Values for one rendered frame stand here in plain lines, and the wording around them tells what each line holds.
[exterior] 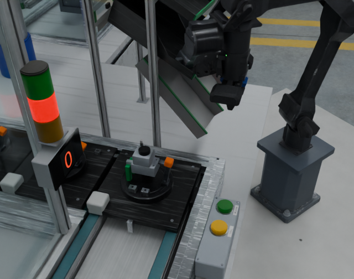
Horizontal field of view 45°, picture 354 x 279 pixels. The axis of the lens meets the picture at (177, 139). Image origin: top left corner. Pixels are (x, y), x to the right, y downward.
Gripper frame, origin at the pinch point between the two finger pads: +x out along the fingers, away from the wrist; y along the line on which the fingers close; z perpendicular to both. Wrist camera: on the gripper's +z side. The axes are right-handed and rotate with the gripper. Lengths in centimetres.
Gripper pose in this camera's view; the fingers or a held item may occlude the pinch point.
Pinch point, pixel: (231, 96)
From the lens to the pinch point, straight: 97.6
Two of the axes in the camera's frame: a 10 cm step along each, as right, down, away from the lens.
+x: 0.1, 7.7, 6.3
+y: -2.9, 6.1, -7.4
